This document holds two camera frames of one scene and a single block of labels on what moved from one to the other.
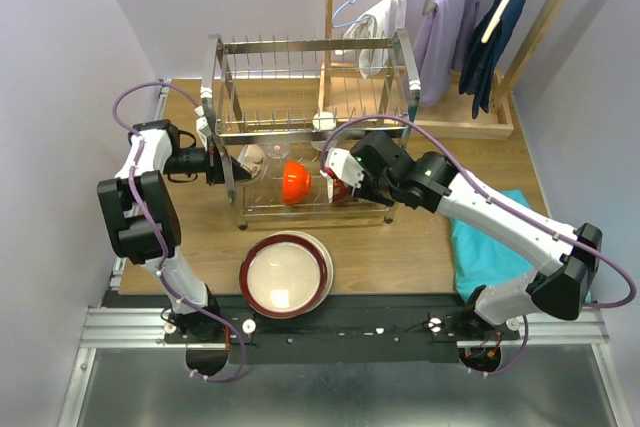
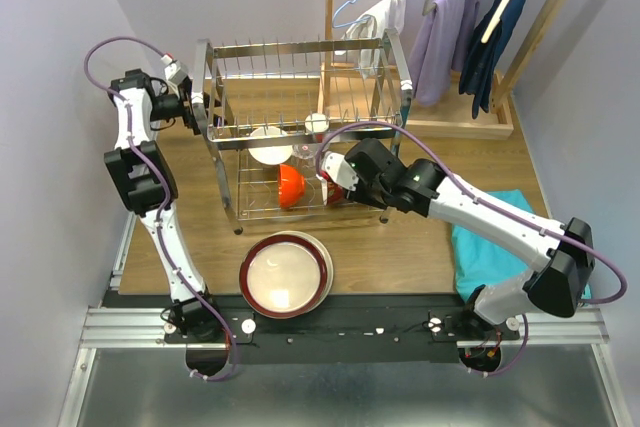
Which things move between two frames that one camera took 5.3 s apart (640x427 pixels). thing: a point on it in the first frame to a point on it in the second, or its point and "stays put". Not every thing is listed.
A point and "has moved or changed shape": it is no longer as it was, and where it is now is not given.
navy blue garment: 481,60 stays put
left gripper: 218,165 to 195,114
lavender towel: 446,32 stays put
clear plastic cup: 276,152 to 305,153
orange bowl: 296,183 has moved or changed shape
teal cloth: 481,260 stays put
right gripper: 366,194 stays put
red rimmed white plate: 283,276 stays put
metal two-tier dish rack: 283,105 stays put
